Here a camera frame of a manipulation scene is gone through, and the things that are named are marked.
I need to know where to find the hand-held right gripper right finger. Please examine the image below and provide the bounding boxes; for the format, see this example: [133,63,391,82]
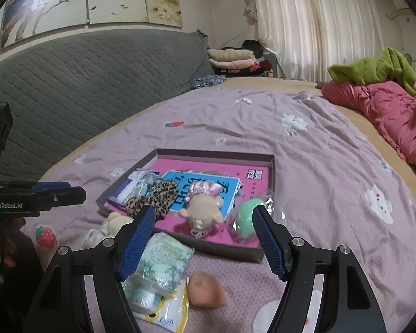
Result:
[251,205,387,333]

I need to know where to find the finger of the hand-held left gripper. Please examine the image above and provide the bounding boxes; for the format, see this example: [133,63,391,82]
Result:
[38,186,87,212]
[33,181,72,192]

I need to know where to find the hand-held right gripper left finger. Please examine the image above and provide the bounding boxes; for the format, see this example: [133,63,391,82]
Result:
[22,204,156,333]

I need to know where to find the green printed tissue pack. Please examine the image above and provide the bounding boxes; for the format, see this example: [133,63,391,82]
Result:
[126,232,195,297]

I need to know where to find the green makeup sponge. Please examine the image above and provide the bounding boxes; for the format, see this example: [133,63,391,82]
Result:
[225,189,276,247]

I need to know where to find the cream floral cloth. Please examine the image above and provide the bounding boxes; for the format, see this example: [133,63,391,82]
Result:
[80,220,111,250]

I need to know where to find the shallow brown cardboard box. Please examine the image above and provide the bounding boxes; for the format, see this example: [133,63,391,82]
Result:
[96,148,276,263]

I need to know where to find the leopard print scrunchie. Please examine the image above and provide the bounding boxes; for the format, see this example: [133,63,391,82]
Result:
[125,180,179,221]

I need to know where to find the white teal tissue pack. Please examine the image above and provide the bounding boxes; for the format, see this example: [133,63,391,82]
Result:
[123,281,167,314]

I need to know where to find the white blue wet wipes packet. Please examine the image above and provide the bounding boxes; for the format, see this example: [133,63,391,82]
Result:
[107,170,160,207]

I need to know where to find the beige plush toy pink bow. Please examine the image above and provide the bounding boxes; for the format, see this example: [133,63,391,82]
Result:
[178,180,226,238]

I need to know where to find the orange makeup sponge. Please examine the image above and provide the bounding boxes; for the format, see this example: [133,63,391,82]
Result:
[188,271,227,307]

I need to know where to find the white yellow packet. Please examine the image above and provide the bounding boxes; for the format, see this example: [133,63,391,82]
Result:
[133,277,189,332]

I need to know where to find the person's left hand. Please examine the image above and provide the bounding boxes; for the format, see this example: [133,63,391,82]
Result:
[2,217,26,268]

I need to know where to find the purple printed bed sheet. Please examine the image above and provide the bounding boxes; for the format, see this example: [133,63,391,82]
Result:
[24,87,416,333]

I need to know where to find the pink book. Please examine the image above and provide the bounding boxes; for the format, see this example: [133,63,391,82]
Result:
[149,158,272,250]

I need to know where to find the grey quilted headboard cover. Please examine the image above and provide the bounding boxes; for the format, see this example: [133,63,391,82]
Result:
[0,29,215,181]

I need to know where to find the blue patterned cloth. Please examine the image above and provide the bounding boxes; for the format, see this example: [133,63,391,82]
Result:
[191,75,227,89]

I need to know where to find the stack of folded clothes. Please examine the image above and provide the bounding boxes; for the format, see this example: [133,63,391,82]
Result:
[225,60,274,77]

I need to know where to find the pink quilt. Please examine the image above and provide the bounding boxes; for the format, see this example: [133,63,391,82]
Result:
[322,80,416,195]

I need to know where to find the pink folded garment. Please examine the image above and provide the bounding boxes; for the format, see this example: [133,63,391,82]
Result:
[210,58,260,70]

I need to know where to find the beige folded garment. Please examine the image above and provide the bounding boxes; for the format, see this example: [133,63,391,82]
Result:
[207,48,255,61]

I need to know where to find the black garment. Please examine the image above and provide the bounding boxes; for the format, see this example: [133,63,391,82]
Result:
[242,41,264,58]

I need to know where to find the green blanket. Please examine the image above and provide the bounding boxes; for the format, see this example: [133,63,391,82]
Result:
[328,47,416,103]

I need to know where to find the white curtain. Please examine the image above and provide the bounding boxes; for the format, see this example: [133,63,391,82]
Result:
[248,0,385,84]

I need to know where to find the floral wall painting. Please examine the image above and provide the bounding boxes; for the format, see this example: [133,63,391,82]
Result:
[0,0,184,51]

